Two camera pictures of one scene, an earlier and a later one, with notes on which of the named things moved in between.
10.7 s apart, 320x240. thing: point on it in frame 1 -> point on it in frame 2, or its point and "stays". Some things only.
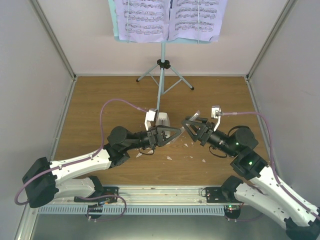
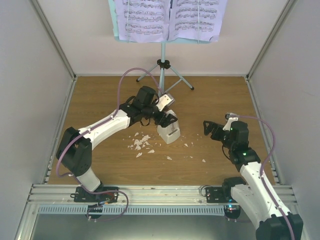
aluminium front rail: x=162 y=194 stays
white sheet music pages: x=158 y=21 stays
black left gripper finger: x=168 y=128 -> x=166 y=121
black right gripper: x=202 y=133 -> x=217 y=127
